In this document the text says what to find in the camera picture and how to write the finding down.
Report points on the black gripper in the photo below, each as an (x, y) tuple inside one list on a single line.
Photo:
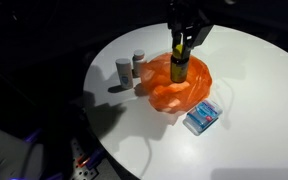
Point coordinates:
[(184, 20)]

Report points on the amber bottle with yellow cap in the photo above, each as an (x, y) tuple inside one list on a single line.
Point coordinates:
[(179, 68)]

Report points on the white bottle with white cap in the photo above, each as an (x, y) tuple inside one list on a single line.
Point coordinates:
[(138, 63)]

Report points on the orange plastic bag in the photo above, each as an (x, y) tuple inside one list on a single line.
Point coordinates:
[(184, 93)]

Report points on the tall white cylinder container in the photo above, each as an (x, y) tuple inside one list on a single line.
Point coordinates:
[(124, 73)]

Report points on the perforated metal breadboard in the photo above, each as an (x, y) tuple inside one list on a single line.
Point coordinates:
[(82, 163)]

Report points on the grey flat panel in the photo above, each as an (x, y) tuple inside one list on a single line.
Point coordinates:
[(7, 156)]

